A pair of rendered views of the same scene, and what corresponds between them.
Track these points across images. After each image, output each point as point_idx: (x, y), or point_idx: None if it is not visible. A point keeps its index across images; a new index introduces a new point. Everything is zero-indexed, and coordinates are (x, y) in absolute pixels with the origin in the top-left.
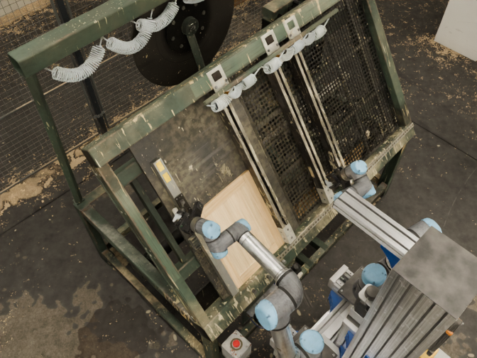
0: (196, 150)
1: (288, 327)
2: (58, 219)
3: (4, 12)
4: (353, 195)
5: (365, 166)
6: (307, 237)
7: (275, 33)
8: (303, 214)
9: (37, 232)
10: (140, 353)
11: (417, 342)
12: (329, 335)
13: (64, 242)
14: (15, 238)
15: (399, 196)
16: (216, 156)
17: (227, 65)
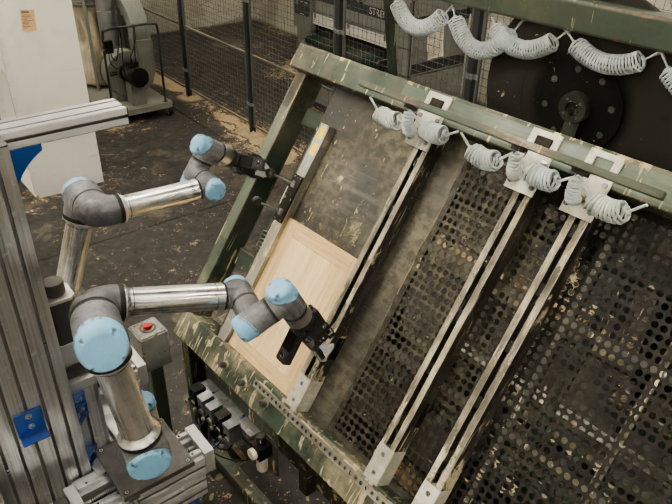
0: (361, 172)
1: (68, 233)
2: (452, 306)
3: None
4: (110, 108)
5: (277, 293)
6: (305, 446)
7: (563, 150)
8: (345, 430)
9: (430, 291)
10: None
11: None
12: (107, 417)
13: (416, 313)
14: (422, 277)
15: None
16: (365, 205)
17: (459, 110)
